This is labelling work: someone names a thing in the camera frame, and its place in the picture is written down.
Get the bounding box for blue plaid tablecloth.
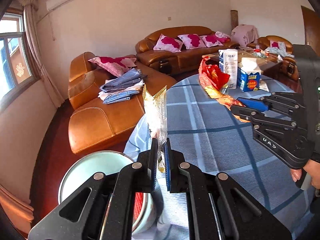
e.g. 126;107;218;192
124;74;320;240

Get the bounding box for brown leather three-seat sofa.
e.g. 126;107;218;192
135;26;240;74

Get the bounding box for pink floral cover cloth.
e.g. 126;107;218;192
230;24;259;43

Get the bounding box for pink rolled blanket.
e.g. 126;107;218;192
215;31;231;43

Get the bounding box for beige curtain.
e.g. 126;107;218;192
16;0;64;108

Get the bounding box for long pink floral pillow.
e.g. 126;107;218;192
88;56;137;77

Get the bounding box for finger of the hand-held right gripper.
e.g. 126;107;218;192
230;106;305;132
236;92;306;117

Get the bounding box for person's right hand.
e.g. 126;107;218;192
290;159;320;188

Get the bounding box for brown wooden door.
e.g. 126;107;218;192
301;5;320;46

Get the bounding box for light blue clothing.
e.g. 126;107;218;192
265;41;288;55

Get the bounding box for tall patterned cylinder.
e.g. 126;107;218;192
230;10;238;30

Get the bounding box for brown leather chaise sofa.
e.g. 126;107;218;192
68;52;178;155

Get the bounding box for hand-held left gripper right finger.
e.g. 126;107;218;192
164;137;293;240

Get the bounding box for red gold foil wrapper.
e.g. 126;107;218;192
198;56;250;123

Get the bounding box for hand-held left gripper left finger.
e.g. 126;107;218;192
27;137;159;240

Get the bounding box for window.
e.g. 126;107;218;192
0;12;35;105

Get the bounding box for folded blue plaid bedsheets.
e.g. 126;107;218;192
98;67;145;105

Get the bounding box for blue milk carton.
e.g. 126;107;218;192
236;57;262;92

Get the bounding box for orange cloth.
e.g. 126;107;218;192
0;185;34;230

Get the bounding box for wooden coffee table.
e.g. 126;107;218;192
202;51;283;77

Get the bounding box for tall white carton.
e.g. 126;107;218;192
218;49;238;90

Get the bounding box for clear gold packet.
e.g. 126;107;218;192
142;84;168;173

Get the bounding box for brown leather armchair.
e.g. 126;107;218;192
246;35;300;80

